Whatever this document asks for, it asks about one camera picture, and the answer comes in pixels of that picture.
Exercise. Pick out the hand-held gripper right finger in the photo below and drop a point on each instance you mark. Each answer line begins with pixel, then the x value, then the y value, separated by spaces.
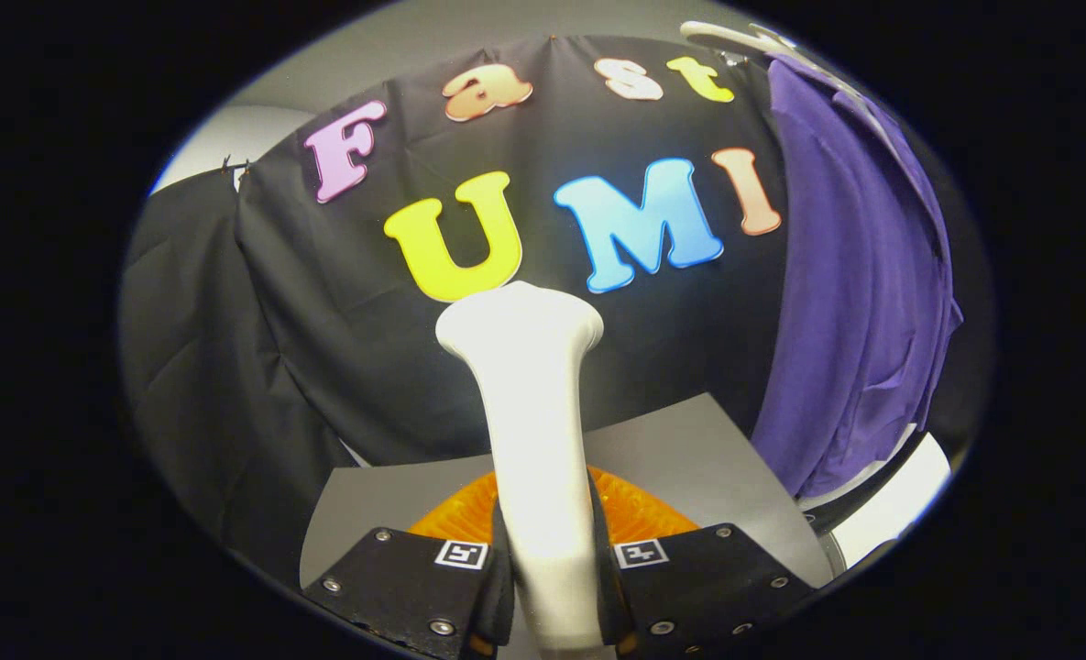
pixel 707 587

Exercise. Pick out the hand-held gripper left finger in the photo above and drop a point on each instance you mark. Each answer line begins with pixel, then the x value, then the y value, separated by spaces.
pixel 396 587

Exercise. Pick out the white garment steamer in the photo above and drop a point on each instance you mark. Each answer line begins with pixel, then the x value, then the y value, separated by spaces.
pixel 533 412

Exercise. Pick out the white clothes hanger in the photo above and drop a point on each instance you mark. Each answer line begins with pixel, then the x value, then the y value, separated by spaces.
pixel 735 38

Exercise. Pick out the grey cabinet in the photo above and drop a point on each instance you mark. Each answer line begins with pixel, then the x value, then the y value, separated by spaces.
pixel 689 458

